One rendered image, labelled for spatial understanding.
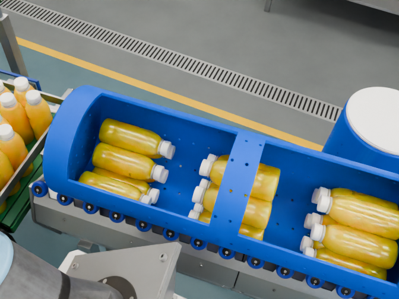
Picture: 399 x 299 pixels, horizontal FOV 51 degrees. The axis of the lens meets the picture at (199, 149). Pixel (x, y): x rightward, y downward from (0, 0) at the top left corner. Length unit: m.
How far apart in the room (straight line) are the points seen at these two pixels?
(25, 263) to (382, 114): 1.13
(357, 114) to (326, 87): 1.67
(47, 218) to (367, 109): 1.01
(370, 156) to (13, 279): 1.05
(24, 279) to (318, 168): 0.79
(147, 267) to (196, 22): 2.85
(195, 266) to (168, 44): 2.19
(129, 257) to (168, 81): 2.23
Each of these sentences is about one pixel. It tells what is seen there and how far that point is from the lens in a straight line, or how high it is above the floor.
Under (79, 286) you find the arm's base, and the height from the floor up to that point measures 1.39.
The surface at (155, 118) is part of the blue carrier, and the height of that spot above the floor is 1.10.
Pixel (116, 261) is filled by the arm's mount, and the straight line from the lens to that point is 0.70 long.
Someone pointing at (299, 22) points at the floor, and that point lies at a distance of 3.55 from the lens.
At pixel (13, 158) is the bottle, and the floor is 1.00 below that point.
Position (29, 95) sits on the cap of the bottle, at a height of 1.08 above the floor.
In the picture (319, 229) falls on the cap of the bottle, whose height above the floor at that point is 1.12.
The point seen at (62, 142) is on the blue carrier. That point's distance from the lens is 0.97.
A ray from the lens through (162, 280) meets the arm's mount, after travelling 0.59.
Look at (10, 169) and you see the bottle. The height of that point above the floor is 1.00.
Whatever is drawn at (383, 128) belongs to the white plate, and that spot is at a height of 1.04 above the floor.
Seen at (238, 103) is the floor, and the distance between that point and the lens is 2.74.
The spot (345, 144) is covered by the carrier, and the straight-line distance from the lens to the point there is 1.37.
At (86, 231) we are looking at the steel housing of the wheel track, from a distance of 1.23.
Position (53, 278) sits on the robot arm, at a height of 1.42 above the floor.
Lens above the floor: 1.95
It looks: 52 degrees down
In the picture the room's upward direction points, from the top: 7 degrees clockwise
